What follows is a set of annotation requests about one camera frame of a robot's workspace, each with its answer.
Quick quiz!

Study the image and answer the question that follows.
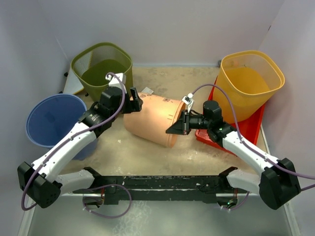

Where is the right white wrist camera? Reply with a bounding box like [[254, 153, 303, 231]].
[[182, 93, 194, 112]]

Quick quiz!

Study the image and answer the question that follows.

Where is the green mesh plastic basket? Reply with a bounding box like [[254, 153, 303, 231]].
[[70, 42, 133, 101]]

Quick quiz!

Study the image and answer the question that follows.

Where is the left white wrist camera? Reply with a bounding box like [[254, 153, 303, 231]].
[[105, 72, 126, 91]]

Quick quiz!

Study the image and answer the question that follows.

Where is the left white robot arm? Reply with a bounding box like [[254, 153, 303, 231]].
[[17, 86, 143, 208]]

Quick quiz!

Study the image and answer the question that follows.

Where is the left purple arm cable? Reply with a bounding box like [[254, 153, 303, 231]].
[[20, 72, 126, 211]]

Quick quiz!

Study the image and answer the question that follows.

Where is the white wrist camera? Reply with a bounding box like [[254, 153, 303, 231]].
[[182, 93, 194, 112], [105, 72, 126, 91]]

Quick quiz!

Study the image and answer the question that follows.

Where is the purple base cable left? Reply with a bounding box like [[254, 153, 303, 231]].
[[82, 184, 133, 219]]

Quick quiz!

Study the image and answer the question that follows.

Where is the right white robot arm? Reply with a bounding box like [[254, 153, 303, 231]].
[[166, 100, 301, 209]]

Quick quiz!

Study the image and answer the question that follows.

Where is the red plastic tray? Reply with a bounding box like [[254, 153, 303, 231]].
[[194, 76, 266, 156]]

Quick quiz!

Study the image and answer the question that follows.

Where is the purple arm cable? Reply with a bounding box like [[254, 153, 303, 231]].
[[191, 84, 315, 192], [20, 72, 126, 211]]

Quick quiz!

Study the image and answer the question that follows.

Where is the yellow mesh plastic basket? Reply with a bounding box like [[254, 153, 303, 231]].
[[213, 50, 285, 123]]

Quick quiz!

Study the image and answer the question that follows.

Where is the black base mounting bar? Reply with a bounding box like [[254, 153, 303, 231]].
[[74, 167, 246, 205]]

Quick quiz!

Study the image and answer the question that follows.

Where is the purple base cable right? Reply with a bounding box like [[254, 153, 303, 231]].
[[220, 190, 250, 212]]

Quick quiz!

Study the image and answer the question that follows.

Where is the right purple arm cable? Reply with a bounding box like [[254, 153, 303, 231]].
[[191, 84, 315, 192]]

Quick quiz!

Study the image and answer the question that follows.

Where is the orange round plastic bucket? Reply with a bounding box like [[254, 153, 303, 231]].
[[124, 92, 186, 148]]

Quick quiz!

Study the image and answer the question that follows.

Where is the blue round plastic bucket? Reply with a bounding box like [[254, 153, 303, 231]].
[[26, 93, 87, 149]]

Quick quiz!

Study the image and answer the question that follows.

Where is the white yellow-edged board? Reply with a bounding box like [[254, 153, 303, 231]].
[[63, 67, 84, 94]]

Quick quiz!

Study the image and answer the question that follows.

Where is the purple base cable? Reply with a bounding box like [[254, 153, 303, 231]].
[[82, 184, 133, 219], [220, 190, 250, 212]]

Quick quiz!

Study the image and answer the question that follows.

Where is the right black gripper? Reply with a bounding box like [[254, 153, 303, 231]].
[[167, 110, 211, 135]]

